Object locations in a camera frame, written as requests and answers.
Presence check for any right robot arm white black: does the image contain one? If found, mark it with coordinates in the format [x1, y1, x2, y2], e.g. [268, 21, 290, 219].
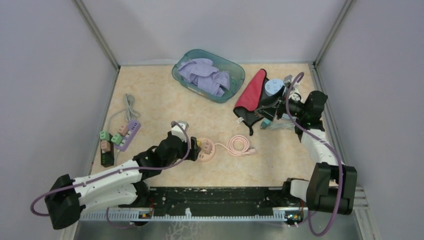
[254, 90, 358, 215]

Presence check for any purple cloth in basin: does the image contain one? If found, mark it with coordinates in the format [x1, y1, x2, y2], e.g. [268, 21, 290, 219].
[178, 58, 230, 97]

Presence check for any pink round power socket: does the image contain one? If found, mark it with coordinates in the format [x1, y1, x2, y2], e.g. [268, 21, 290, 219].
[196, 137, 216, 163]

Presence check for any blue round power socket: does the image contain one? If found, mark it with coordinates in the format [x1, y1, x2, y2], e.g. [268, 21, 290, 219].
[264, 78, 285, 97]

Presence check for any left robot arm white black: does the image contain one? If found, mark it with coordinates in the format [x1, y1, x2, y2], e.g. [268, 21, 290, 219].
[44, 133, 201, 230]

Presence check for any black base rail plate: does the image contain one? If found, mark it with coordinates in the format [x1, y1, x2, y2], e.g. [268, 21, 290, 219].
[120, 186, 306, 217]

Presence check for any pink plug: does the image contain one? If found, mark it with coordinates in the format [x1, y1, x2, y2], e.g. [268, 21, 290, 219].
[201, 140, 214, 155]
[117, 125, 129, 137]
[100, 140, 111, 153]

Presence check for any pink coiled socket cable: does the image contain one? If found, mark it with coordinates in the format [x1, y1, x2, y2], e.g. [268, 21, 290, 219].
[214, 134, 258, 158]

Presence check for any green plug on black strip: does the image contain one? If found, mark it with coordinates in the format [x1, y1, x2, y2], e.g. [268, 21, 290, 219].
[99, 131, 111, 142]

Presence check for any yellow plug adapter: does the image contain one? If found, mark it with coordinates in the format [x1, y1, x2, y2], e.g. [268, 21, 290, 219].
[196, 140, 202, 150]

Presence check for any red and grey cloth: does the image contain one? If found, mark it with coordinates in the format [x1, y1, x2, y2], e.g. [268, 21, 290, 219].
[233, 68, 269, 136]

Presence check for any teal plastic basin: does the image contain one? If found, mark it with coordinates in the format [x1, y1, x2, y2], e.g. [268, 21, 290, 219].
[171, 49, 246, 104]

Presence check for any pink plug on purple strip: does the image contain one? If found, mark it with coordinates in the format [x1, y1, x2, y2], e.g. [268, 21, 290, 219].
[117, 125, 129, 137]

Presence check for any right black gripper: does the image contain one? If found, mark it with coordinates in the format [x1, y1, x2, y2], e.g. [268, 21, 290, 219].
[254, 86, 307, 122]

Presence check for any green plug on purple strip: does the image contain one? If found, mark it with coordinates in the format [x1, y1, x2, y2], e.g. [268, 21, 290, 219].
[111, 133, 123, 146]

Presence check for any teal plug adapter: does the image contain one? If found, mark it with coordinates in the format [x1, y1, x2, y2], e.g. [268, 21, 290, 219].
[260, 118, 272, 130]

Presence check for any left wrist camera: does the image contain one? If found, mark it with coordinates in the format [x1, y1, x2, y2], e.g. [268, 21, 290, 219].
[170, 120, 189, 142]

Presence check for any black power strip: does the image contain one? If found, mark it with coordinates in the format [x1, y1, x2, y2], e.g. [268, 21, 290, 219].
[100, 146, 115, 168]

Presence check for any purple power strip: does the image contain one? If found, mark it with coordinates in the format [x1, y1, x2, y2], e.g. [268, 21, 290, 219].
[114, 119, 141, 152]

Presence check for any pink plug on black strip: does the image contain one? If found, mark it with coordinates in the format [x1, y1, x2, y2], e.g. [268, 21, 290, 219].
[100, 140, 111, 153]

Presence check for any grey coiled cable with plug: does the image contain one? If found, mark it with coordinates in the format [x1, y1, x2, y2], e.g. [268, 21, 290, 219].
[106, 94, 142, 132]

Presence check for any white power strip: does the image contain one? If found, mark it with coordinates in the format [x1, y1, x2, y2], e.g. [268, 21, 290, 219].
[283, 74, 300, 89]

